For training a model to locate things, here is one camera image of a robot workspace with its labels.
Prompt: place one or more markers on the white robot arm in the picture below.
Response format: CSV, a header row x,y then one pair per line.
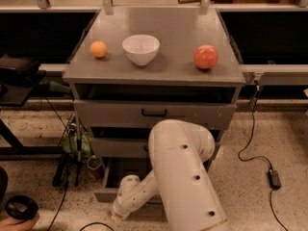
x,y
177,151

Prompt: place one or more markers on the black tripod legs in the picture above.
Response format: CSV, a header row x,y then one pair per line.
x,y
72,146

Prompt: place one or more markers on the red apple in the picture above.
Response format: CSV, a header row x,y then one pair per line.
x,y
205,57

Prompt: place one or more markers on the grey wooden drawer cabinet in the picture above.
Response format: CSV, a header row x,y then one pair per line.
x,y
179,30

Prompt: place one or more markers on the white ceramic bowl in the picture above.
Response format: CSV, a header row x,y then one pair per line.
x,y
141,49

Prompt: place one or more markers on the small round cup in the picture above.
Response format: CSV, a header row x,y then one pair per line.
x,y
95,167

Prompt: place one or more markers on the small orange fruit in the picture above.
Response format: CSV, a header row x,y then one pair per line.
x,y
98,49

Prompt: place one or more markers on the black power adapter with cable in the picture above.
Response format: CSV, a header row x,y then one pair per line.
x,y
273,176

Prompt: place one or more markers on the wooden stick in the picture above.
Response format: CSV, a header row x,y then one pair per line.
x,y
189,1

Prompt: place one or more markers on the grey bottom drawer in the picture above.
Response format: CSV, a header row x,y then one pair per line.
x,y
115,170

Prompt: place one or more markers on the person's hand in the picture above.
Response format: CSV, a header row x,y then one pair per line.
x,y
12,224

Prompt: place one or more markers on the grey top drawer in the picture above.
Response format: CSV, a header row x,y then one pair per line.
x,y
138,106

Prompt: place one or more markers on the grey middle drawer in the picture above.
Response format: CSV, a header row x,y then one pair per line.
x,y
138,142

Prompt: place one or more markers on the grey drawer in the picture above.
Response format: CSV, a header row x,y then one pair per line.
x,y
115,170
138,142
138,106

